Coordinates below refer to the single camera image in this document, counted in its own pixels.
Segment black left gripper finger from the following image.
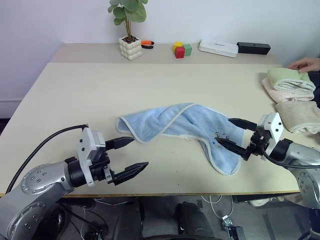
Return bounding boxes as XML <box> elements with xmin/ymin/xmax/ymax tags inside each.
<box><xmin>113</xmin><ymin>161</ymin><xmax>150</xmax><ymax>186</ymax></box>
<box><xmin>109</xmin><ymin>136</ymin><xmax>136</xmax><ymax>151</ymax></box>

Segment black metal clamp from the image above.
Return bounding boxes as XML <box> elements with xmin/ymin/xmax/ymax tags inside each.
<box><xmin>221</xmin><ymin>216</ymin><xmax>247</xmax><ymax>240</ymax></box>

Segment green block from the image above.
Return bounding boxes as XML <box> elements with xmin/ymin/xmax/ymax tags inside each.
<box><xmin>182</xmin><ymin>43</ymin><xmax>193</xmax><ymax>57</ymax></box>

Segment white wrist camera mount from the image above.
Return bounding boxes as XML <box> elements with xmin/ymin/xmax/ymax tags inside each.
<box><xmin>76</xmin><ymin>126</ymin><xmax>106</xmax><ymax>188</ymax></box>
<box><xmin>256</xmin><ymin>112</ymin><xmax>285</xmax><ymax>161</ymax></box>

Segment green towel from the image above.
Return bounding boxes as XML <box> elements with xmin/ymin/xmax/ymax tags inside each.
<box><xmin>265</xmin><ymin>67</ymin><xmax>316</xmax><ymax>92</ymax></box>

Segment folded pink towel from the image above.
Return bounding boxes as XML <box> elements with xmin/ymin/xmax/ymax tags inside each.
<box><xmin>261</xmin><ymin>77</ymin><xmax>315</xmax><ymax>103</ymax></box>

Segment person's bare hand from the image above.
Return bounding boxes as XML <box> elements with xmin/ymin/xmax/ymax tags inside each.
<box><xmin>286</xmin><ymin>56</ymin><xmax>320</xmax><ymax>74</ymax></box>

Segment folded beige towel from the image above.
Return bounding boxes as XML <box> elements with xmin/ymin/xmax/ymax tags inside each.
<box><xmin>275</xmin><ymin>100</ymin><xmax>320</xmax><ymax>134</ymax></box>

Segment white flat box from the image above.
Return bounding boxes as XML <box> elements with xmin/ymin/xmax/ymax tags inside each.
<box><xmin>198</xmin><ymin>39</ymin><xmax>240</xmax><ymax>58</ymax></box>

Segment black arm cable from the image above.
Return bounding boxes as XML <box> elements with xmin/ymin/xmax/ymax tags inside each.
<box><xmin>4</xmin><ymin>124</ymin><xmax>90</xmax><ymax>195</ymax></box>
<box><xmin>258</xmin><ymin>146</ymin><xmax>320</xmax><ymax>169</ymax></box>

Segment orange and black pliers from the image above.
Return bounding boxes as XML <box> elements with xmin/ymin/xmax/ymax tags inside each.
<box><xmin>140</xmin><ymin>39</ymin><xmax>155</xmax><ymax>50</ymax></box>

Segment white cloth under table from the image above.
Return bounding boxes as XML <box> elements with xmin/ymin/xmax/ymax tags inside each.
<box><xmin>249</xmin><ymin>193</ymin><xmax>286</xmax><ymax>207</ymax></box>

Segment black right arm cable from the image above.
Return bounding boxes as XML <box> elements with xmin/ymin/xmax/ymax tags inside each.
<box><xmin>258</xmin><ymin>146</ymin><xmax>320</xmax><ymax>169</ymax></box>

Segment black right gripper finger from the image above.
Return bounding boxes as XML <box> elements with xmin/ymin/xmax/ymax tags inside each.
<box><xmin>216</xmin><ymin>138</ymin><xmax>249</xmax><ymax>161</ymax></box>
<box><xmin>228</xmin><ymin>117</ymin><xmax>258</xmax><ymax>132</ymax></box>

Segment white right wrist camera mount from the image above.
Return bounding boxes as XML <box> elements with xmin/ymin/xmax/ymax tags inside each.
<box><xmin>256</xmin><ymin>112</ymin><xmax>285</xmax><ymax>161</ymax></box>

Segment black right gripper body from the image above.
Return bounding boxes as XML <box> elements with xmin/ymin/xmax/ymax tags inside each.
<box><xmin>242</xmin><ymin>127</ymin><xmax>271</xmax><ymax>162</ymax></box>

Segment black rectangular box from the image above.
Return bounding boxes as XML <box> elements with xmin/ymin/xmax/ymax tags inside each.
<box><xmin>236</xmin><ymin>41</ymin><xmax>271</xmax><ymax>56</ymax></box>

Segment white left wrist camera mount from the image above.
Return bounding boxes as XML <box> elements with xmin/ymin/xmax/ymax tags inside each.
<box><xmin>76</xmin><ymin>126</ymin><xmax>106</xmax><ymax>188</ymax></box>

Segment red block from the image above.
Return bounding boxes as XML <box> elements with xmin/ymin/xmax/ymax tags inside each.
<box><xmin>174</xmin><ymin>46</ymin><xmax>186</xmax><ymax>59</ymax></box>

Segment dark rounded shape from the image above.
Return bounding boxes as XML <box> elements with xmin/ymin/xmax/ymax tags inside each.
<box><xmin>176</xmin><ymin>201</ymin><xmax>216</xmax><ymax>240</ymax></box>

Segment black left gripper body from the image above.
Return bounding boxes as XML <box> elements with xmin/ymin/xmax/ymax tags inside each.
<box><xmin>89</xmin><ymin>139</ymin><xmax>119</xmax><ymax>186</ymax></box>

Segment light blue towel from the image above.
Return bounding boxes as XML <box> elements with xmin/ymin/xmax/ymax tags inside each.
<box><xmin>116</xmin><ymin>102</ymin><xmax>245</xmax><ymax>176</ymax></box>

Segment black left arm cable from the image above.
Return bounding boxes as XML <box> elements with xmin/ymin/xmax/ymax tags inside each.
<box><xmin>4</xmin><ymin>124</ymin><xmax>90</xmax><ymax>195</ymax></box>

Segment white cable under table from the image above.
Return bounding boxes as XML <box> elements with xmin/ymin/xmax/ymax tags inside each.
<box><xmin>196</xmin><ymin>194</ymin><xmax>235</xmax><ymax>219</ymax></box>

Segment green plant in white pot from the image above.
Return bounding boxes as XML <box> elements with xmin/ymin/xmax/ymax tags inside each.
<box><xmin>107</xmin><ymin>0</ymin><xmax>148</xmax><ymax>61</ymax></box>

